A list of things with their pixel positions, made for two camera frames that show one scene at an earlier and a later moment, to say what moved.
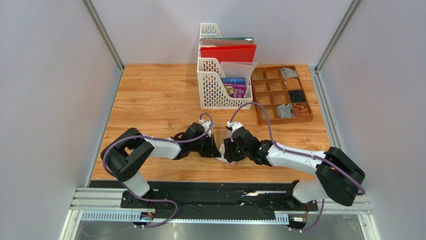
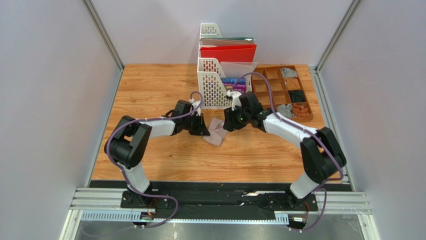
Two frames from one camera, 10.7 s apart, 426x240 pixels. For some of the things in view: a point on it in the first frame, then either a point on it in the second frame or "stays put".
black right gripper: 229,150 to 231,119
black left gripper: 212,151 to 201,129
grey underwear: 285,111 stays put
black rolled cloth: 296,95 stays put
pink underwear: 221,157 to 217,131
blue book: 234,80 stays put
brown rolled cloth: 293,83 stays put
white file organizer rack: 212,93 stays put
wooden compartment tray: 279,90 stays put
